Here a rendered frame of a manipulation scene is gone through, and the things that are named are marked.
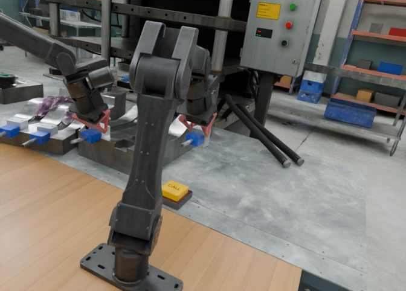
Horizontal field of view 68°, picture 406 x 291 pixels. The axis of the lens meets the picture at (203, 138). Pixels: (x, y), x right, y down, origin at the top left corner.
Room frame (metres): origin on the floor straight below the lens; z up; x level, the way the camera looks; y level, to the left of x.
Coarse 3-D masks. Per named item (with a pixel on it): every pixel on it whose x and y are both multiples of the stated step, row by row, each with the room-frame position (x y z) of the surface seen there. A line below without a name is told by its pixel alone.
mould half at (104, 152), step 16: (128, 112) 1.11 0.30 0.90; (128, 128) 0.98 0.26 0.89; (176, 128) 1.02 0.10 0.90; (80, 144) 0.89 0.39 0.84; (96, 144) 0.86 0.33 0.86; (112, 144) 0.83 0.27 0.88; (176, 144) 0.96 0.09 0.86; (96, 160) 0.86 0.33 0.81; (112, 160) 0.83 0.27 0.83; (128, 160) 0.81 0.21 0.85
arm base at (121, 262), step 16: (96, 256) 0.46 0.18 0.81; (112, 256) 0.47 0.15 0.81; (128, 256) 0.41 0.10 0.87; (144, 256) 0.42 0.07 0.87; (96, 272) 0.42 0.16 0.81; (112, 272) 0.42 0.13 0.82; (128, 272) 0.41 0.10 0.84; (144, 272) 0.42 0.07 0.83; (160, 272) 0.45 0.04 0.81; (128, 288) 0.40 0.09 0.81; (144, 288) 0.40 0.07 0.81; (160, 288) 0.41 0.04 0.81; (176, 288) 0.41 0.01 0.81
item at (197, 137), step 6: (198, 126) 0.89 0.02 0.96; (192, 132) 0.86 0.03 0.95; (198, 132) 0.86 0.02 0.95; (186, 138) 0.83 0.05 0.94; (192, 138) 0.83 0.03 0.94; (198, 138) 0.82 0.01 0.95; (204, 138) 0.85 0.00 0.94; (186, 144) 0.79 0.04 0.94; (192, 144) 0.82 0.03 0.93; (198, 144) 0.82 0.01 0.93; (204, 144) 0.85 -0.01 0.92
